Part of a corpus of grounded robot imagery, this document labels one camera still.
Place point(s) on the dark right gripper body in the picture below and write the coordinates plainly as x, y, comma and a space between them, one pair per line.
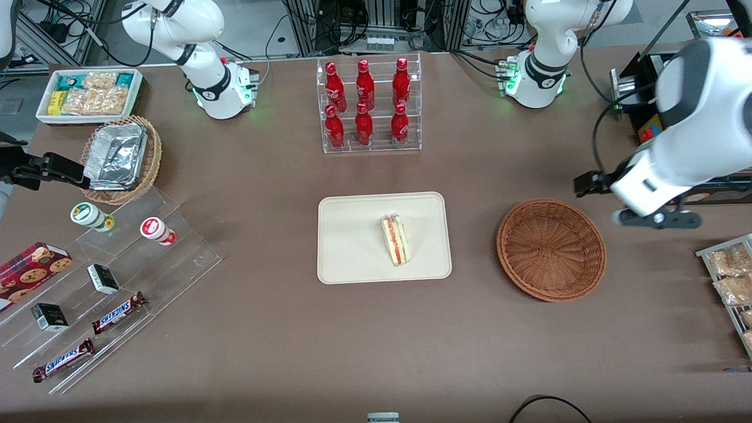
13, 161

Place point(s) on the triangular sandwich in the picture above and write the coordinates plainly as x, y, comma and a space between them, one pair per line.
396, 241

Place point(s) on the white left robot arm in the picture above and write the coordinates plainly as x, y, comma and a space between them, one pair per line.
705, 106

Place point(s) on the brown wicker basket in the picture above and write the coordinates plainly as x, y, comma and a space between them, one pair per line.
552, 249

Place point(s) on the light tan wicker basket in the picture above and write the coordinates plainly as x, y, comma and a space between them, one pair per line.
154, 158

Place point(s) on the tray of bagged snacks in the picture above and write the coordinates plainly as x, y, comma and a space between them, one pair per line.
705, 254

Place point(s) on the beige plastic tray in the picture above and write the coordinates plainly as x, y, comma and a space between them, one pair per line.
352, 241

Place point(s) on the green lid yogurt cup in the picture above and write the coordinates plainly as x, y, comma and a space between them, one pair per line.
85, 214

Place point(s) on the aluminium foil container stack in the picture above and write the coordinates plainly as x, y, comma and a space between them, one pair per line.
117, 155

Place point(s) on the white rectangular snack bin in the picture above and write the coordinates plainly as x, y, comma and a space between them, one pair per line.
41, 114

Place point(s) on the yellow snack packet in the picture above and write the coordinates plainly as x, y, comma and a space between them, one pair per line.
56, 103

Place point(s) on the large clear cracker bag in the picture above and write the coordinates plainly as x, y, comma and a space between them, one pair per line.
94, 101

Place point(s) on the teal snack packet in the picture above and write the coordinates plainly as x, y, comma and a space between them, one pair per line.
67, 81
125, 79

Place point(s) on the small clear cracker bag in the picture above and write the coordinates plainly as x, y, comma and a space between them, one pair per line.
100, 80

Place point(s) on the red tartan cookie box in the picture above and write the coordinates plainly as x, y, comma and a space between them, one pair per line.
32, 273

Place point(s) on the black box appliance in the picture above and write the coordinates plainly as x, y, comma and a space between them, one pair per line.
646, 76

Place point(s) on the red lid yogurt cup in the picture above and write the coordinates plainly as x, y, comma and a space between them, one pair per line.
154, 228

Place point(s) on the clear bag of snacks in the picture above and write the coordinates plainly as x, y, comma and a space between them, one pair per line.
747, 318
748, 341
728, 261
734, 291

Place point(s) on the small black carton box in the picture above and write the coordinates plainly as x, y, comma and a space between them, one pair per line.
50, 318
103, 279

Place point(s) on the clear acrylic stepped display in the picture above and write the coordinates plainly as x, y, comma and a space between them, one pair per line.
176, 264

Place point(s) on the Snickers chocolate bar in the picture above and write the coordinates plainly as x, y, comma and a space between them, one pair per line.
63, 360
117, 313

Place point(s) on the red cola bottle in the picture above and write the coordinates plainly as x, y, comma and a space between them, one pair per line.
334, 85
401, 82
400, 128
335, 130
365, 85
363, 128

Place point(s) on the small blue object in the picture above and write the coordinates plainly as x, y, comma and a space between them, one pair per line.
737, 369

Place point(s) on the clear acrylic bottle rack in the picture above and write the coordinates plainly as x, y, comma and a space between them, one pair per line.
382, 144

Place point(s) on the white power strip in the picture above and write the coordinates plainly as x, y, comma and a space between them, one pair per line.
379, 43

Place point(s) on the small grey block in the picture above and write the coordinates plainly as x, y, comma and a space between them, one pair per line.
383, 418

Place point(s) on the aluminium profile frame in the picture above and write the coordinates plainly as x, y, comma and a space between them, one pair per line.
382, 14

